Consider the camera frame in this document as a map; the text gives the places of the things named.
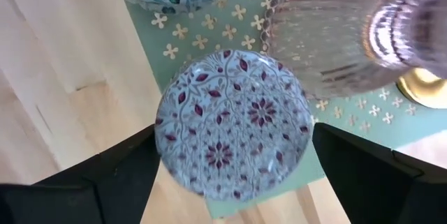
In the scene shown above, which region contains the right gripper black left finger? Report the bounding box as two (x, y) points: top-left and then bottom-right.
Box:
(0, 124), (162, 224)

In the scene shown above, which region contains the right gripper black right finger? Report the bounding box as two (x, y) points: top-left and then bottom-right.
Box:
(312, 121), (447, 224)

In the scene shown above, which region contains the pink ribbed glass candle holder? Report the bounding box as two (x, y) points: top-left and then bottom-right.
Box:
(260, 0), (447, 100)

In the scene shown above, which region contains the purple flower patterned round tin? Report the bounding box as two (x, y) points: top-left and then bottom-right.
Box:
(154, 48), (314, 202)

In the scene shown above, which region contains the green perforated metal shelf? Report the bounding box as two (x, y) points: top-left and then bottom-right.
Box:
(124, 0), (447, 220)

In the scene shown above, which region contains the tallest brass candlestick holder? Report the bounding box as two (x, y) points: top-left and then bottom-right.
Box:
(395, 66), (447, 110)

